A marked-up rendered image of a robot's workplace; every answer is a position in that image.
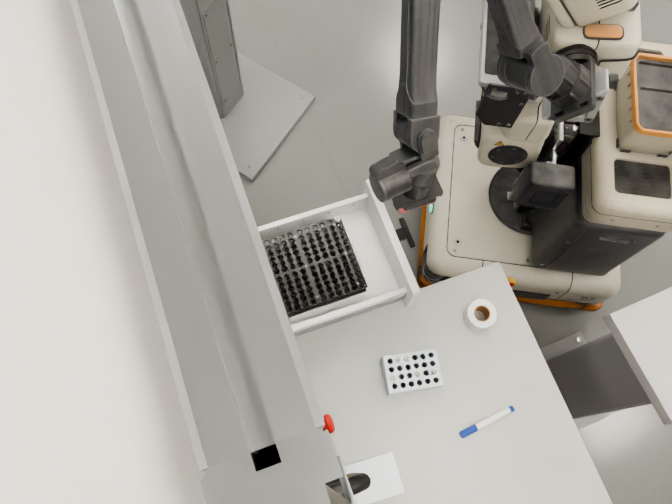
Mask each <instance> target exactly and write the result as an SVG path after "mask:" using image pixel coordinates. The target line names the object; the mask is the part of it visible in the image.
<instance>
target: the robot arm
mask: <svg viewBox="0 0 672 504"><path fill-rule="evenodd" d="M440 3H441V0H402V4H401V41H400V74H399V86H398V92H397V94H396V110H393V133H394V136H395V137H396V139H397V140H399V143H400V147H401V148H399V149H397V150H395V151H392V152H390V153H389V156H387V157H385V158H383V159H381V160H379V161H377V162H376V163H374V164H372V165H371V166H370V168H369V173H370V175H369V181H370V185H371V188H372V190H373V193H374V194H375V196H376V198H377V199H378V200H379V201H380V202H382V203H383V202H385V201H388V200H390V199H392V200H393V205H394V207H395V209H396V210H397V211H399V213H400V214H402V213H405V212H408V211H410V210H411V209H414V208H419V207H422V206H426V205H430V204H433V203H435V201H436V197H439V196H440V197H442V195H443V193H444V192H443V189H442V187H441V185H440V183H439V181H438V179H437V177H436V173H437V171H438V169H439V167H440V159H439V157H438V154H439V150H438V147H439V145H438V140H439V133H440V117H441V116H440V115H438V114H437V111H438V95H437V87H436V75H437V56H438V38H439V21H440ZM487 3H488V6H489V9H490V12H491V15H492V18H493V21H494V24H495V27H496V31H497V35H498V39H499V41H498V43H497V44H496V47H497V50H498V53H499V58H498V61H497V65H496V73H497V76H498V78H499V80H500V81H501V82H503V83H504V84H505V85H507V86H510V87H513V88H515V89H516V91H515V94H517V95H518V94H519V93H520V92H521V91H525V92H526V93H528V94H529V95H528V97H527V98H528V99H530V100H533V101H535V100H536V99H537V98H539V97H545V98H546V99H548V100H549V101H550V102H551V119H552V120H553V121H554V122H555V123H557V124H559V123H562V122H564V121H567V120H570V119H572V118H575V117H577V116H580V115H583V114H585V113H588V112H591V111H593V110H594V109H595V107H596V94H595V59H594V58H593V57H592V56H590V55H588V56H589V61H587V62H585V63H582V64H581V63H580V64H579V63H577V62H576V61H573V60H571V59H568V58H567V57H566V56H565V55H560V54H557V53H553V52H551V48H550V44H549V43H548V42H545V41H543V39H542V36H541V33H540V31H539V29H538V27H537V26H536V24H535V21H534V19H533V16H532V13H531V10H530V7H529V4H528V0H487Z"/></svg>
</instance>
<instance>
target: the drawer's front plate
mask: <svg viewBox="0 0 672 504"><path fill-rule="evenodd" d="M365 193H367V195H368V201H367V205H366V208H367V210H368V213H369V215H370V218H371V220H372V222H373V225H374V227H375V230H376V232H377V235H378V237H379V240H380V242H381V244H382V247H383V249H384V252H385V254H386V257H387V259H388V262H389V264H390V266H391V269H392V271H393V274H394V276H395V279H396V281H397V284H398V286H399V288H403V287H406V289H407V293H406V297H405V299H403V302H404V305H405V307H408V306H411V305H413V304H414V302H415V301H416V299H417V298H418V296H419V295H420V289H419V287H418V284H417V282H416V279H415V277H414V275H413V272H412V270H411V268H410V265H409V263H408V260H407V258H406V256H405V253H404V251H403V249H402V246H401V244H400V241H399V239H398V237H397V234H396V232H395V229H394V227H393V225H392V222H391V220H390V218H389V215H388V213H387V210H386V208H385V206H384V203H382V202H380V201H379V200H378V199H377V198H376V196H375V194H374V193H373V190H372V188H371V185H370V181H369V179H368V180H365V184H364V189H363V194H365Z"/></svg>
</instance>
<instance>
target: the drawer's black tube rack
mask: <svg viewBox="0 0 672 504"><path fill-rule="evenodd" d="M329 221H331V222H332V224H329V225H328V224H327V223H328V222H329ZM320 224H324V225H325V226H322V227H320ZM335 225H336V223H334V221H333V219H330V220H327V221H323V222H320V223H317V224H314V225H311V226H308V227H305V228H301V229H298V230H295V231H292V232H289V233H286V234H282V235H279V236H276V237H273V238H270V239H267V240H264V241H262V243H263V245H264V248H265V251H266V254H267V257H268V260H269V263H270V266H271V269H272V272H273V275H274V277H275V280H276V283H277V286H278V289H279V292H280V295H281V298H282V301H283V304H284V307H285V310H286V312H287V315H288V318H290V317H293V316H296V315H298V314H301V313H304V312H307V311H310V310H313V309H316V308H319V307H322V306H325V305H328V304H331V303H334V302H337V301H340V300H343V299H346V298H348V297H351V296H354V295H357V294H360V293H363V292H366V288H364V289H361V290H360V288H359V286H358V284H359V283H358V282H357V281H356V278H355V276H354V273H353V270H352V268H351V265H350V263H349V260H348V257H347V255H346V254H347V253H349V252H345V250H344V247H343V245H342V242H341V239H340V237H339V234H338V232H337V229H336V227H335ZM313 226H316V227H317V228H316V229H312V227H313ZM305 229H309V230H310V231H307V232H305ZM298 231H301V232H302V233H301V234H297V232H298ZM288 234H291V235H292V236H291V237H287V236H288ZM282 236H283V237H284V238H285V239H282V240H280V237H282ZM273 239H276V240H277V241H275V242H272V240H273ZM266 241H268V242H269V244H266V245H265V244H264V243H265V242H266Z"/></svg>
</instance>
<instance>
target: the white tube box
mask: <svg viewBox="0 0 672 504"><path fill-rule="evenodd" d="M406 355H408V356H409V357H410V360H409V361H407V362H406V361H404V357H405V356H406ZM398 356H399V357H401V358H402V360H401V362H399V363H397V362H396V358H397V357H398ZM381 362H382V368H383V373H384V379H385V385H386V390H387V395H393V394H400V393H407V392H413V391H420V390H426V389H433V388H439V387H441V386H443V380H442V376H441V371H440V366H439V361H438V356H437V351H436V349H429V350H422V351H415V352H408V353H401V354H395V355H388V356H383V357H382V358H381ZM434 368H436V369H437V370H438V373H437V374H435V375H433V374H432V372H431V371H432V370H433V369H434ZM417 371H420V372H421V376H420V377H416V376H415V373H416V372H417ZM392 375H396V380H394V381H392V380H391V379H390V377H391V376H392Z"/></svg>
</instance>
